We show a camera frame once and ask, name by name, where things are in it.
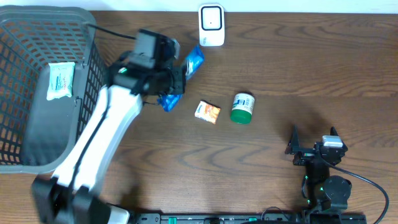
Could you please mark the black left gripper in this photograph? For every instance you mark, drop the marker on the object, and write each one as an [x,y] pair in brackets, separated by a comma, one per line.
[173,79]

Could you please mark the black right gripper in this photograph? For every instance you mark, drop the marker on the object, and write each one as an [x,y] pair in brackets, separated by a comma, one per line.
[305,154]

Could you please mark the blue Oreo cookie pack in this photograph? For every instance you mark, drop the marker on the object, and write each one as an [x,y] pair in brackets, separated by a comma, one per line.
[192,62]

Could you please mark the small orange snack packet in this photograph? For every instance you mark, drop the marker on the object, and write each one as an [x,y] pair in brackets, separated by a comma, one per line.
[207,112]

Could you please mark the green lidded white jar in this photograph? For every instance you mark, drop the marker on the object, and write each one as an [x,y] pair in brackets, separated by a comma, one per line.
[242,108]

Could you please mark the pale green wet wipes pack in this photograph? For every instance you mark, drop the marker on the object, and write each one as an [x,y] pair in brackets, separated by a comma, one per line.
[60,80]

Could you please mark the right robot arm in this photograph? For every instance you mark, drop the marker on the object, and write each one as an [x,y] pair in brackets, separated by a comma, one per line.
[327,195]

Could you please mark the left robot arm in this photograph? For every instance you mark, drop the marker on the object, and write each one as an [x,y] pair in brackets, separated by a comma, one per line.
[71,195]

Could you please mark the white barcode scanner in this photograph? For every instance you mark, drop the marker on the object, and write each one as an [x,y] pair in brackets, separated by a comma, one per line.
[211,25]

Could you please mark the grey plastic shopping basket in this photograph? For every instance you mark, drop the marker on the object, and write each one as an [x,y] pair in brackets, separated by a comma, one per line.
[37,134]

